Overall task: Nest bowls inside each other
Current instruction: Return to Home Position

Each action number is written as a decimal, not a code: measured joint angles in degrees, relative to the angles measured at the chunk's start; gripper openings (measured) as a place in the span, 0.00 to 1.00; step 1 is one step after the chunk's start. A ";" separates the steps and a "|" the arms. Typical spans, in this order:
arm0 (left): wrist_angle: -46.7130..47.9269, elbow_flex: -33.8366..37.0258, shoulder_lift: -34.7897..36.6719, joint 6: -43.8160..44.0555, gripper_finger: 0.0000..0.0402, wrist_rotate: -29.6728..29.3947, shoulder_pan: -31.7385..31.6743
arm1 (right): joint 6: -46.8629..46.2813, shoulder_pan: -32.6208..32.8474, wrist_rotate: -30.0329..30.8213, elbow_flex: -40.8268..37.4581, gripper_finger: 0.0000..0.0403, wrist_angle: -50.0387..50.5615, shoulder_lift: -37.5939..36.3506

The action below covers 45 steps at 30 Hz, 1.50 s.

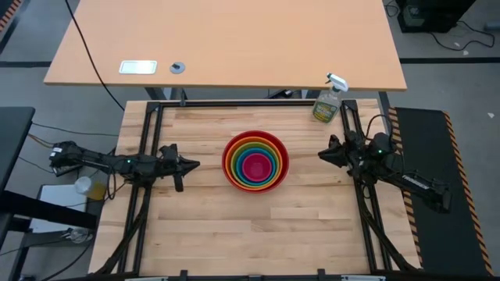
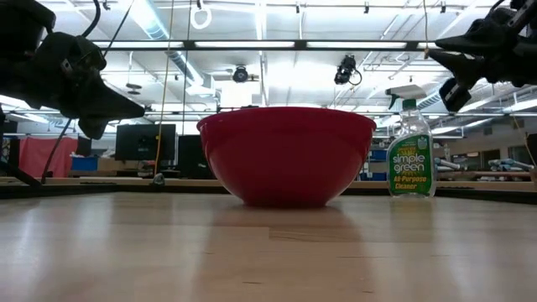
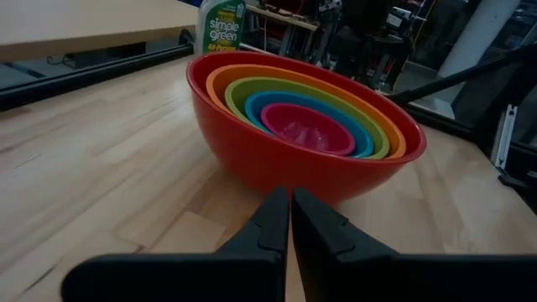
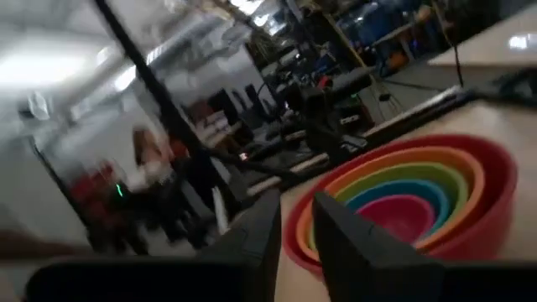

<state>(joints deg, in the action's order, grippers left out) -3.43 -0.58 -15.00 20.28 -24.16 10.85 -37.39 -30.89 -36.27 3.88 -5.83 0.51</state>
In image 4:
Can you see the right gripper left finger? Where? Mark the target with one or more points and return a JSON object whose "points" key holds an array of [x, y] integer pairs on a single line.
{"points": [[256, 243]]}

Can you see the green bowl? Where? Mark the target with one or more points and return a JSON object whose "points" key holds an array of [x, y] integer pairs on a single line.
{"points": [[403, 169]]}

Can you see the person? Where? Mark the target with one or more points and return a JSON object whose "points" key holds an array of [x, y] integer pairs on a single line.
{"points": [[149, 155]]}

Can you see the beige desk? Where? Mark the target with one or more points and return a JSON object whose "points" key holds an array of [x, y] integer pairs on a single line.
{"points": [[482, 50]]}

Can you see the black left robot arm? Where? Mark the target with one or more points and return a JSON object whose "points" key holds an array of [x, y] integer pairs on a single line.
{"points": [[138, 209]]}

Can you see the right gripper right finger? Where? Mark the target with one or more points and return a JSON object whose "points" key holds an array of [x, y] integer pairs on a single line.
{"points": [[361, 260]]}

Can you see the smallest pink bowl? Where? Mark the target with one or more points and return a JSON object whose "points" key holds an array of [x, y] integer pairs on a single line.
{"points": [[398, 218]]}

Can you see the orange bowl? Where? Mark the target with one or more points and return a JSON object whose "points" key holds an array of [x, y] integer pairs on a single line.
{"points": [[474, 189]]}

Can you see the small blue bowl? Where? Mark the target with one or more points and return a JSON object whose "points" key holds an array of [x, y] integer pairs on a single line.
{"points": [[398, 186]]}

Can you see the large red bowl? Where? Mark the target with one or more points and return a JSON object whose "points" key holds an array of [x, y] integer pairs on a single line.
{"points": [[495, 209]]}

